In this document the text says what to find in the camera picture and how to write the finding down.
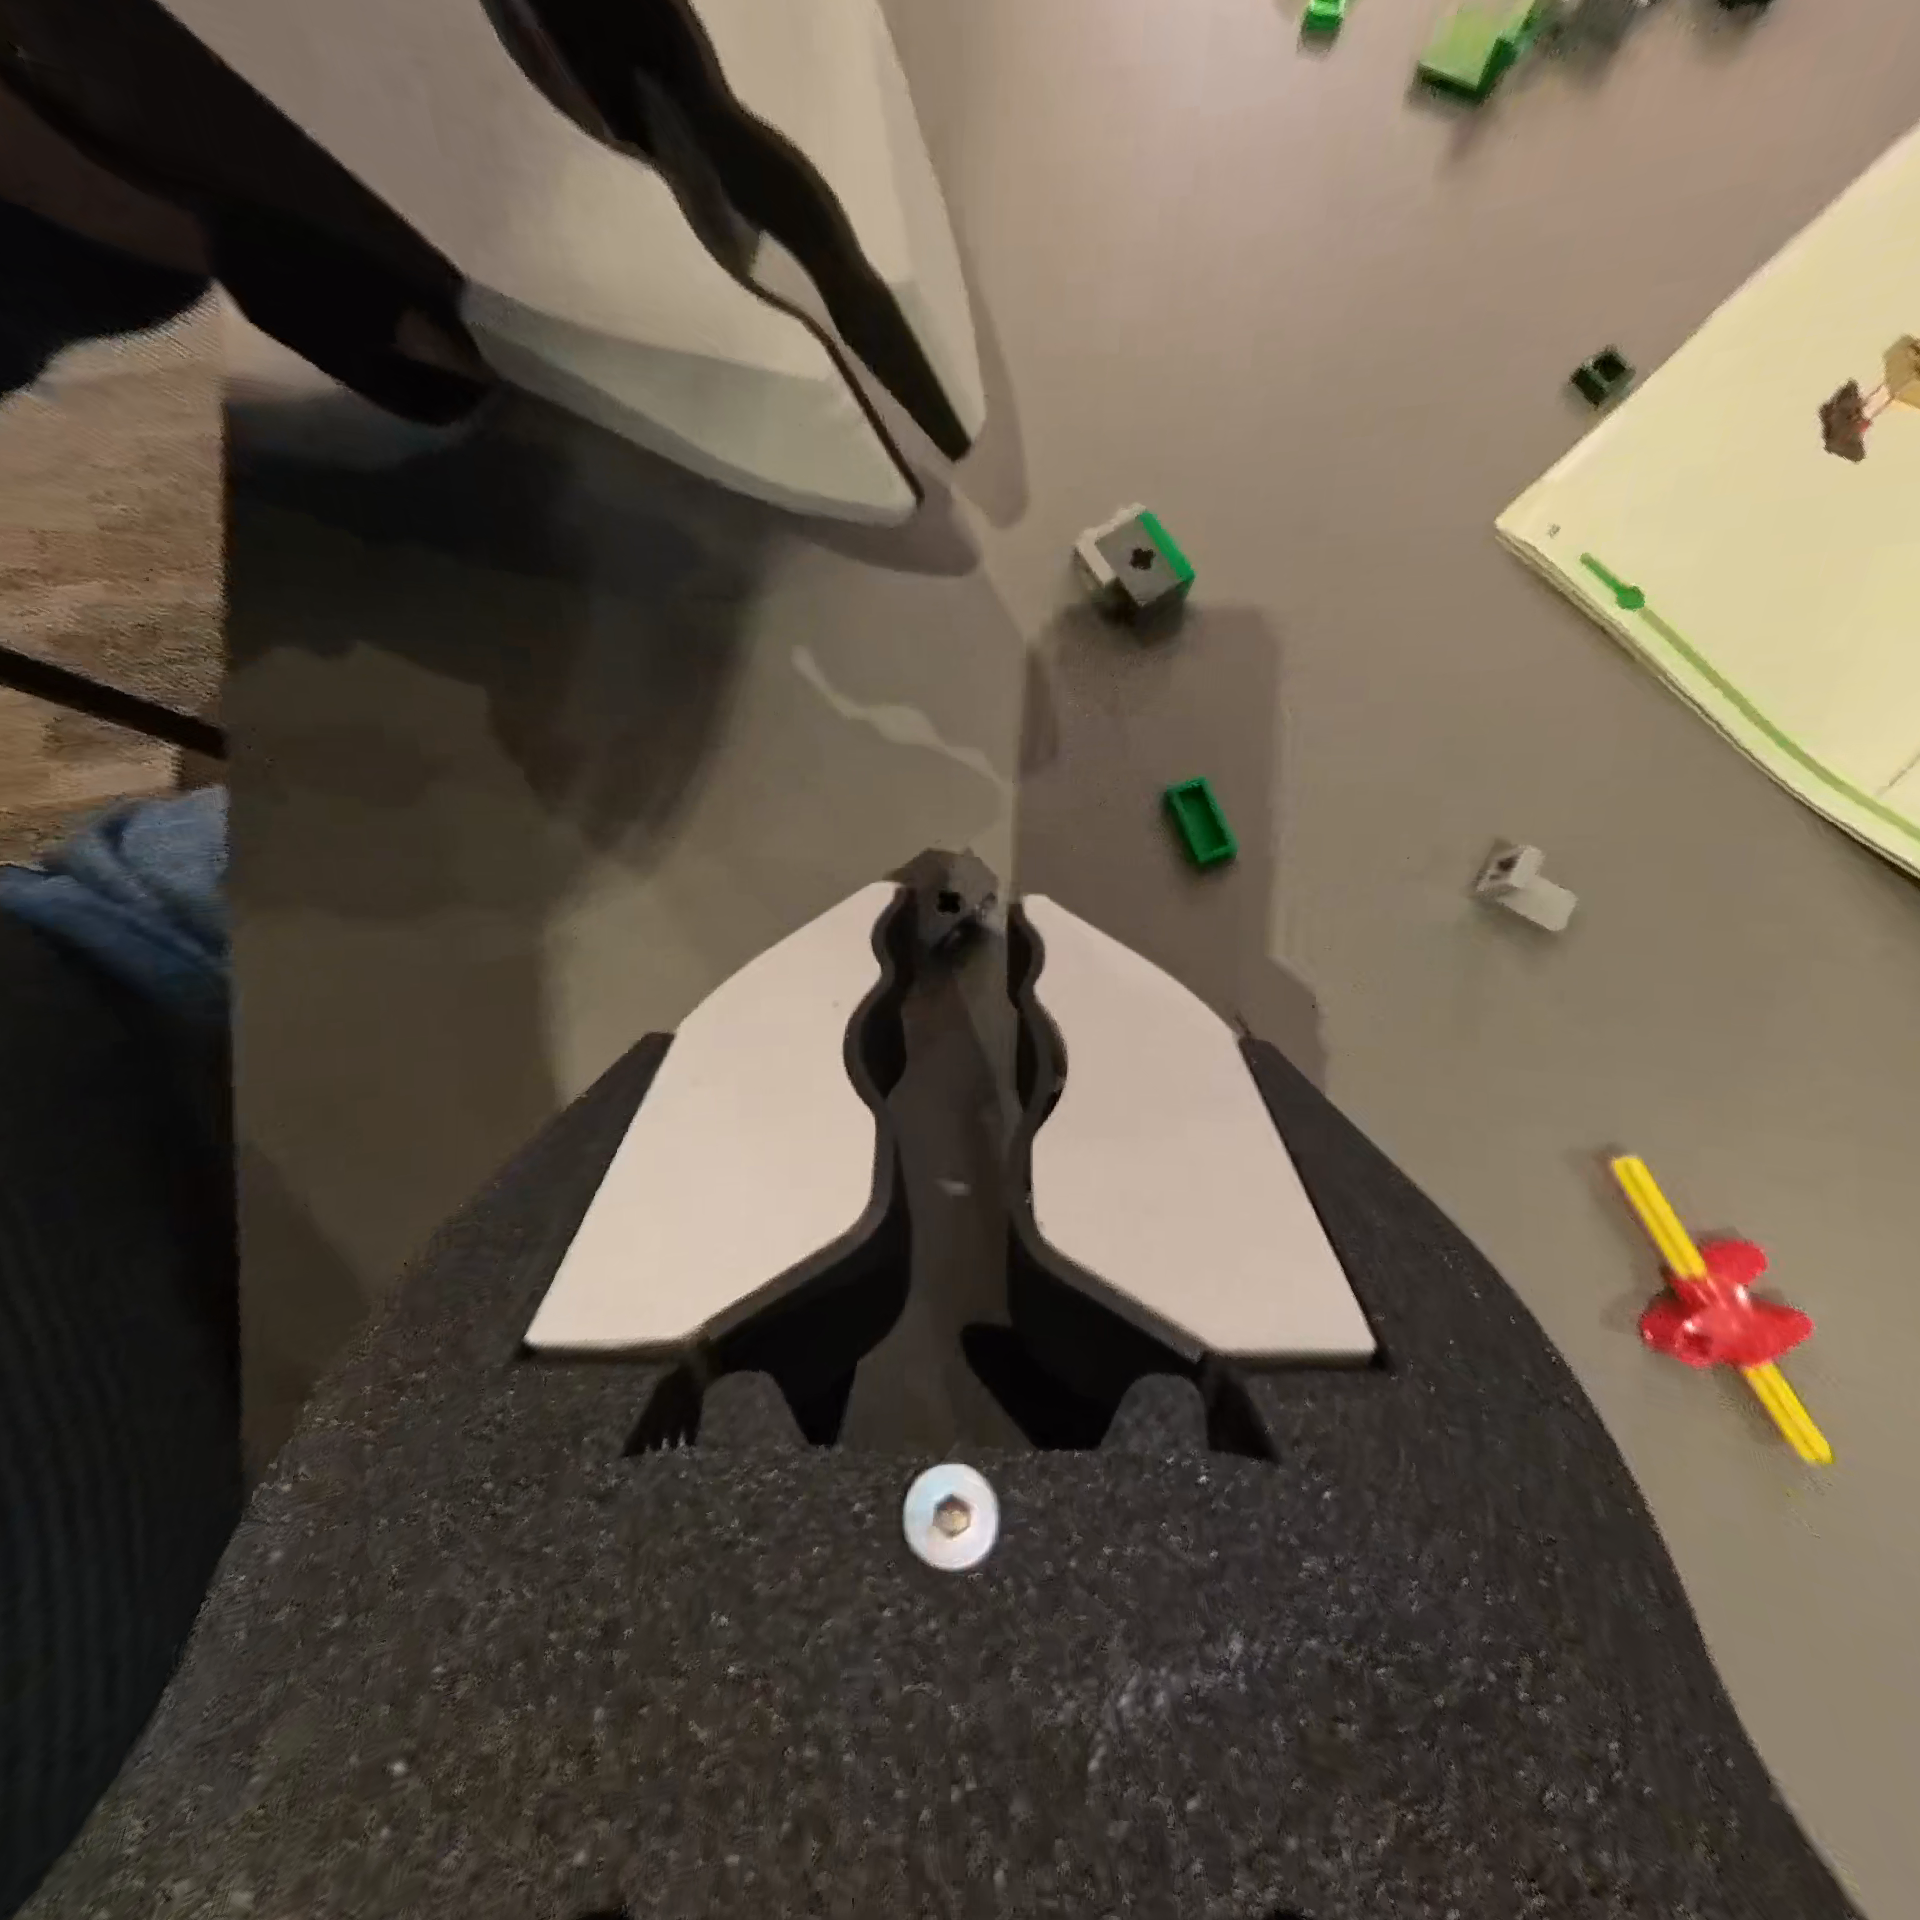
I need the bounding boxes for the red propeller on yellow axle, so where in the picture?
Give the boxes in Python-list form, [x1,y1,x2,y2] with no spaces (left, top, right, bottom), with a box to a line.
[1608,1152,1835,1466]

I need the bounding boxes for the dark metal bar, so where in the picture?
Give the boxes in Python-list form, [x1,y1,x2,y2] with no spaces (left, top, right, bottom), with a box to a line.
[0,646,226,759]

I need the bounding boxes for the pile of green toy bricks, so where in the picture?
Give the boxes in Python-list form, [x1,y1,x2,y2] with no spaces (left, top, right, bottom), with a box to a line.
[1413,0,1591,103]

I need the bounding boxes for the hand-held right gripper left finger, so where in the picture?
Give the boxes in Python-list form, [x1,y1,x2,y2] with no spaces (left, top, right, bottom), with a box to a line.
[522,881,907,1362]

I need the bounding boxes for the person's blue jeans leg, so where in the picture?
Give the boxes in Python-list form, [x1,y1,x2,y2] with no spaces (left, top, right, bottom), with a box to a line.
[0,788,229,1021]

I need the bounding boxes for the light grey toy brick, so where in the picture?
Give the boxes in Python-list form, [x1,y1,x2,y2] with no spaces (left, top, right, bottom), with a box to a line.
[1471,844,1579,933]

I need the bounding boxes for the red toy propeller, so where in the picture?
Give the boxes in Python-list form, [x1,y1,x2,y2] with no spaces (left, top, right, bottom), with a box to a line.
[1633,1237,1814,1369]

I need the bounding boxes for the person's black ribbed garment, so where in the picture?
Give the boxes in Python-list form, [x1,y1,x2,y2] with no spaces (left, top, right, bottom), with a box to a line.
[0,915,248,1907]

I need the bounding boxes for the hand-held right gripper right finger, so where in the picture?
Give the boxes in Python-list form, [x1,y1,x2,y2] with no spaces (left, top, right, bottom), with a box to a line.
[1008,891,1380,1369]

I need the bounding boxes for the grey and green toy brick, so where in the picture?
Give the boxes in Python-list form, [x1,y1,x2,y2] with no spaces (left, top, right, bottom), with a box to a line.
[1070,506,1197,620]

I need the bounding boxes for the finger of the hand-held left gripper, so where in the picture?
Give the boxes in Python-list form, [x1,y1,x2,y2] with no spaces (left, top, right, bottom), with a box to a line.
[657,0,989,461]
[164,0,919,528]

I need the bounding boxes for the pale green instruction booklet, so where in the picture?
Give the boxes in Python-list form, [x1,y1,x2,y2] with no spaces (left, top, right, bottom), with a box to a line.
[1495,127,1920,879]

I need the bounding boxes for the dark grey toy brick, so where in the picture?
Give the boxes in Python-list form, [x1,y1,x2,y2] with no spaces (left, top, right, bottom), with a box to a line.
[888,847,1004,962]

